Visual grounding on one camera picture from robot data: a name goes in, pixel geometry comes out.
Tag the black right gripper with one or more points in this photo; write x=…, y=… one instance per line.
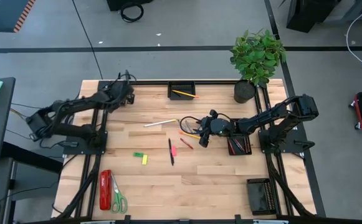
x=207, y=130

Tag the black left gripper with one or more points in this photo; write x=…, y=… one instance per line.
x=121, y=93

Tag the red pen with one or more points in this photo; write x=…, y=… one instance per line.
x=187, y=143

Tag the pink eraser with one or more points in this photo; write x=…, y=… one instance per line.
x=174, y=151

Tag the black pen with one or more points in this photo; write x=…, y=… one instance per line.
x=170, y=152

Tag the orange yellow pencil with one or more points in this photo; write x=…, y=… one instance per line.
x=185, y=93

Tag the white pencil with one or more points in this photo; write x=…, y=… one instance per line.
x=160, y=123

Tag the green eraser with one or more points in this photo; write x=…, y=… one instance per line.
x=138, y=154

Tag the yellow eraser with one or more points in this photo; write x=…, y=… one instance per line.
x=144, y=159

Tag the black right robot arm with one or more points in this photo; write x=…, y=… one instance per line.
x=261, y=118

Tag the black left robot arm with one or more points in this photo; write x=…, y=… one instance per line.
x=74, y=103

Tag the black mesh bin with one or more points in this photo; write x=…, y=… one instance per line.
x=246, y=146
x=257, y=196
x=182, y=84

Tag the black equipment box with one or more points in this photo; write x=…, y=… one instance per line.
x=118, y=3

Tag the potted green plant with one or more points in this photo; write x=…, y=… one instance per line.
x=255, y=56

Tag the red stapler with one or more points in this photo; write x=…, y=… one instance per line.
x=105, y=189

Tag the black side desk base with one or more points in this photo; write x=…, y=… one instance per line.
x=31, y=157

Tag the dark ramp orange striped edge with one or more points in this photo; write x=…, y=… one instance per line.
x=6, y=18

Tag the black floor cabinet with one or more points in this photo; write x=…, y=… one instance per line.
x=305, y=15

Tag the grey metal beam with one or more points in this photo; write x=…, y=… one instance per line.
x=352, y=12

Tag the black frame bracket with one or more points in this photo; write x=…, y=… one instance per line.
x=127, y=75

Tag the black aluminium table frame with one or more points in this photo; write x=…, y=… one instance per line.
x=215, y=82

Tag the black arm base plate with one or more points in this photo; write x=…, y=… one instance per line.
x=74, y=151
x=293, y=137

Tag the black frame clamp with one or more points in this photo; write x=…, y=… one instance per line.
x=127, y=218
x=238, y=218

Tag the light grey metal bracket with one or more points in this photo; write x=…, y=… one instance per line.
x=98, y=222
x=271, y=222

